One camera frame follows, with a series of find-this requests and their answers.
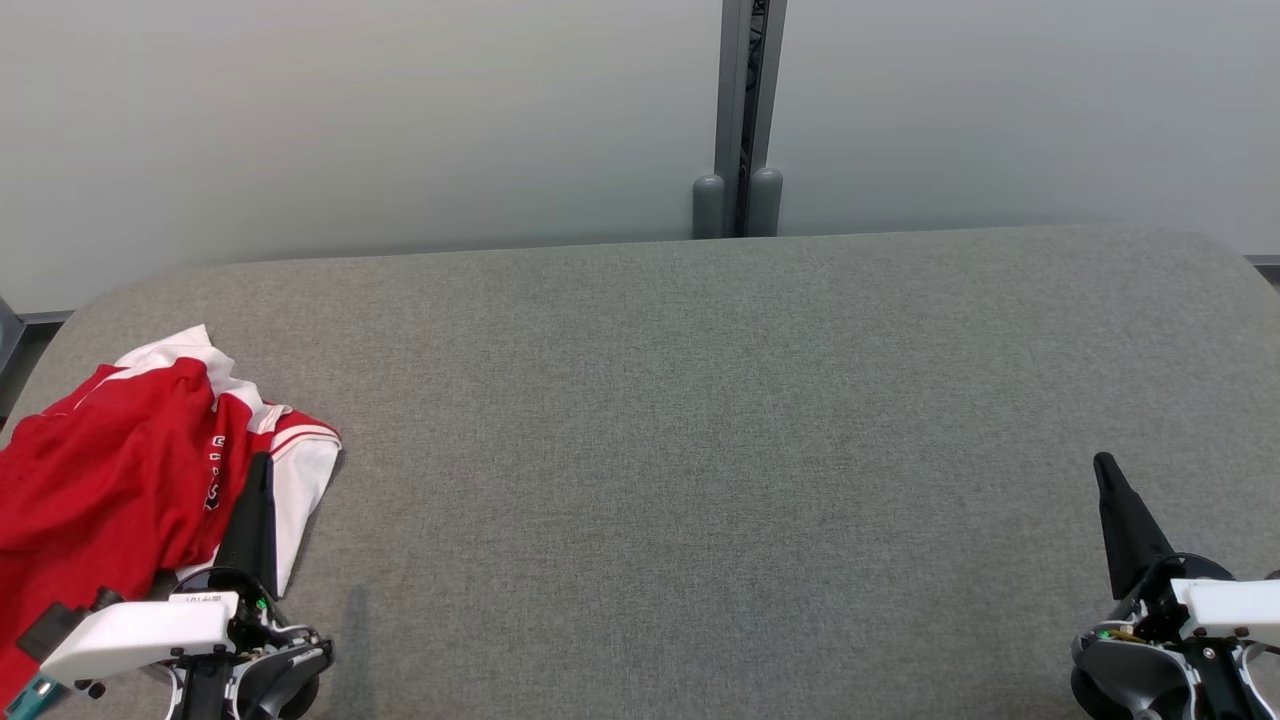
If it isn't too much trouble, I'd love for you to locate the grey metal partition post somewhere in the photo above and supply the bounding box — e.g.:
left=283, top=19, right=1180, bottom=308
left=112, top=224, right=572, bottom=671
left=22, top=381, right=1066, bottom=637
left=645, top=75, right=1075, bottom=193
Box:
left=693, top=0, right=788, bottom=239

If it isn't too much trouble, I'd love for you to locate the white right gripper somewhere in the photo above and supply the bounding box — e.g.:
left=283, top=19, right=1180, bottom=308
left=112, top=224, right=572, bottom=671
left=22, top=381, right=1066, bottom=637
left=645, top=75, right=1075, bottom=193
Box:
left=1093, top=452, right=1280, bottom=646

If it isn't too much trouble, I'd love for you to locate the red and white jersey shirt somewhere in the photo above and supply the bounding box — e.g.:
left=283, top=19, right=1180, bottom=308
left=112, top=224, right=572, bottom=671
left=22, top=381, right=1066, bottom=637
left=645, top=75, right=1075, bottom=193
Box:
left=0, top=324, right=343, bottom=701

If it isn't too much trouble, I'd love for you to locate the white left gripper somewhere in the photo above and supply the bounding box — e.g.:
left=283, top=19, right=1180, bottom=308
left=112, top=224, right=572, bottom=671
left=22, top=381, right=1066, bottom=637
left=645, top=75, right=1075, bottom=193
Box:
left=40, top=452, right=279, bottom=687

